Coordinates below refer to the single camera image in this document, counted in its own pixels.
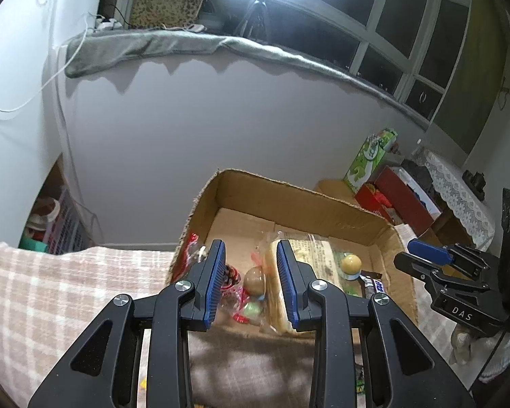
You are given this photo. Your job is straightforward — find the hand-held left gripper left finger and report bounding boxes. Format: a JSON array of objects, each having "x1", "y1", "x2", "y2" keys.
[{"x1": 28, "y1": 239, "x2": 227, "y2": 408}]

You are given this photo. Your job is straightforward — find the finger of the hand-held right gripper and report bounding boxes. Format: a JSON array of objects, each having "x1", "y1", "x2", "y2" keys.
[
  {"x1": 393, "y1": 252, "x2": 455, "y2": 296},
  {"x1": 408, "y1": 239, "x2": 491, "y2": 276}
]

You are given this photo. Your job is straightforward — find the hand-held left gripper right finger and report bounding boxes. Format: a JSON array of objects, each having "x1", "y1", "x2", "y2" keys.
[{"x1": 276, "y1": 239, "x2": 477, "y2": 408}]

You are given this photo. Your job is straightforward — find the red striped candy wrapper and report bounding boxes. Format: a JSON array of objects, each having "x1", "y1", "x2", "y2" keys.
[{"x1": 221, "y1": 263, "x2": 243, "y2": 296}]

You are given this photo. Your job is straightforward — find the brown ball candy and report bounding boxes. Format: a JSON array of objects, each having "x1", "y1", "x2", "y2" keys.
[{"x1": 243, "y1": 266, "x2": 266, "y2": 298}]

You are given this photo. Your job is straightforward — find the red candy packet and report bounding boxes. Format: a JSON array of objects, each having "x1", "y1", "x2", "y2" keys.
[{"x1": 183, "y1": 233, "x2": 209, "y2": 266}]

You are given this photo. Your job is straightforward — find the clear-wrapped sandwich packet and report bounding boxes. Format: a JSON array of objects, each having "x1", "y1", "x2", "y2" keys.
[{"x1": 257, "y1": 230, "x2": 345, "y2": 336}]

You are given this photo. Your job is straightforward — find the pale green candy packet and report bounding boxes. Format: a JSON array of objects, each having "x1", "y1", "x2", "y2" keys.
[{"x1": 238, "y1": 300, "x2": 265, "y2": 324}]

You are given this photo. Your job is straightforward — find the dark chocolate bar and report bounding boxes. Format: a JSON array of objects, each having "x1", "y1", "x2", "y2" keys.
[{"x1": 359, "y1": 271, "x2": 389, "y2": 300}]

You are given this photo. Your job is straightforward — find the yellow ball snack packet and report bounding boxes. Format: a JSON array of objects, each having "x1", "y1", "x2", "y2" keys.
[{"x1": 338, "y1": 253, "x2": 366, "y2": 296}]

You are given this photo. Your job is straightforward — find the person's right hand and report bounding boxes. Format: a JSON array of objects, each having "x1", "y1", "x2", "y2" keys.
[{"x1": 450, "y1": 327, "x2": 477, "y2": 366}]

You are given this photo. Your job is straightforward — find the red cardboard box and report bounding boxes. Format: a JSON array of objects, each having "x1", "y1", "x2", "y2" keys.
[{"x1": 355, "y1": 166, "x2": 443, "y2": 232}]

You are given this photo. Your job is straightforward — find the lace covered side table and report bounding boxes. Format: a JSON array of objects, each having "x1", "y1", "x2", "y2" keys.
[{"x1": 416, "y1": 147, "x2": 498, "y2": 249}]

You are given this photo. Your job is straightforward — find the black object on lace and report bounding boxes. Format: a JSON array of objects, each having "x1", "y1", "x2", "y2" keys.
[{"x1": 462, "y1": 170, "x2": 487, "y2": 200}]

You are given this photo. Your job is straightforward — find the green carton box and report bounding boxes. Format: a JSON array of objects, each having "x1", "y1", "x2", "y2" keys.
[{"x1": 343, "y1": 127, "x2": 399, "y2": 194}]

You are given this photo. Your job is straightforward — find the pink plaid tablecloth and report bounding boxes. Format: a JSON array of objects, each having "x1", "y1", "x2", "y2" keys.
[{"x1": 0, "y1": 223, "x2": 451, "y2": 408}]

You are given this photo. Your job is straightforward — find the grey windowsill blanket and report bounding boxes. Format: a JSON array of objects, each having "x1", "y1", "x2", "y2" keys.
[{"x1": 64, "y1": 29, "x2": 434, "y2": 130}]

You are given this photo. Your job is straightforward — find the black tripod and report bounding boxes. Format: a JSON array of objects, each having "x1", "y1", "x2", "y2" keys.
[{"x1": 234, "y1": 0, "x2": 270, "y2": 43}]

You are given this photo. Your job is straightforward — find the leopard print cushion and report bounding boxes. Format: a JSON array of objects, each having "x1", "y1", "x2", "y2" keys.
[{"x1": 130, "y1": 0, "x2": 209, "y2": 30}]

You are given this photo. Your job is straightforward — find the white window frame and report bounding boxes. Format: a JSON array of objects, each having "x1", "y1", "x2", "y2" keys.
[{"x1": 98, "y1": 0, "x2": 472, "y2": 124}]

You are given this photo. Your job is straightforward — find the white cable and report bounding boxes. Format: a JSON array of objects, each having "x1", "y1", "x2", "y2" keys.
[{"x1": 0, "y1": 0, "x2": 90, "y2": 113}]

